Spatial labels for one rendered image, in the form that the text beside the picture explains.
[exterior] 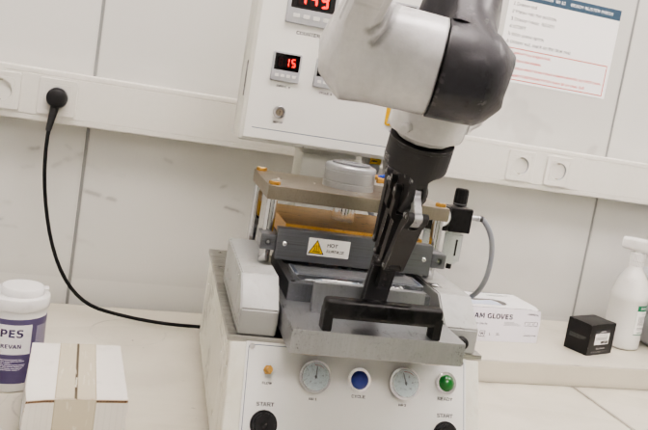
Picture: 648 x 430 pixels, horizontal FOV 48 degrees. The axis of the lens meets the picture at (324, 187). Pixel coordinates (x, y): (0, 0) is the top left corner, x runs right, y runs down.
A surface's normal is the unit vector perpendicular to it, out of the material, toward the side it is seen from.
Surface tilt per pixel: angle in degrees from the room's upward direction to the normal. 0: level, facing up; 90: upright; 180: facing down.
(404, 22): 56
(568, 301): 90
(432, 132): 110
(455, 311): 40
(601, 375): 90
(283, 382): 65
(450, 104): 139
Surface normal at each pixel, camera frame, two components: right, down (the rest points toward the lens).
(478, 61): 0.04, -0.06
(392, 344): 0.21, 0.15
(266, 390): 0.25, -0.28
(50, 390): 0.15, -0.98
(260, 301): 0.26, -0.65
